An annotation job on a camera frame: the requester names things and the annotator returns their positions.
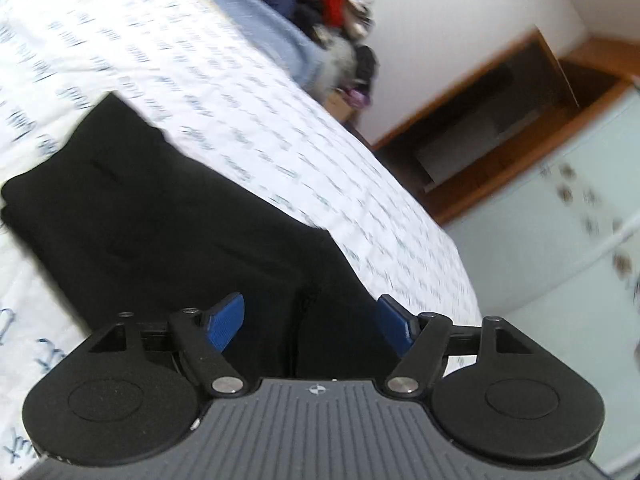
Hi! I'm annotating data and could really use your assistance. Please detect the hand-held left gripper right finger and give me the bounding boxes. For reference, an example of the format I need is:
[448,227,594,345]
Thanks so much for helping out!
[377,295,531,397]

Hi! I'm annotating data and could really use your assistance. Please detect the blue blanket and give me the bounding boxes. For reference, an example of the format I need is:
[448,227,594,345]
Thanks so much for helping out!
[182,0,332,97]

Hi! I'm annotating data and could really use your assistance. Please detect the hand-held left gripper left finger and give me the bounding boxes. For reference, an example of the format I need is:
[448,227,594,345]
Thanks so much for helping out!
[90,292,246,397]

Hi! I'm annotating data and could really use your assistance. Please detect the black pants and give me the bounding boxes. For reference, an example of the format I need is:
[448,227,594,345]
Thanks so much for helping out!
[0,91,401,378]

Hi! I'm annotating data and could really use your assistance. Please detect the wooden wardrobe frame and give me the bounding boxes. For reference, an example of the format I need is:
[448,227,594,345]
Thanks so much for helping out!
[372,29,640,227]

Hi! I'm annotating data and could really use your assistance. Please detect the white wardrobe door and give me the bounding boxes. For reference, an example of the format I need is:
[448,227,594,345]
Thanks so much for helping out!
[444,79,640,478]

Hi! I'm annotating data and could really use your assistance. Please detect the white script-printed bedsheet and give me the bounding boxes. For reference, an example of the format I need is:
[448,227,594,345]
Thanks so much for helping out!
[0,0,482,480]

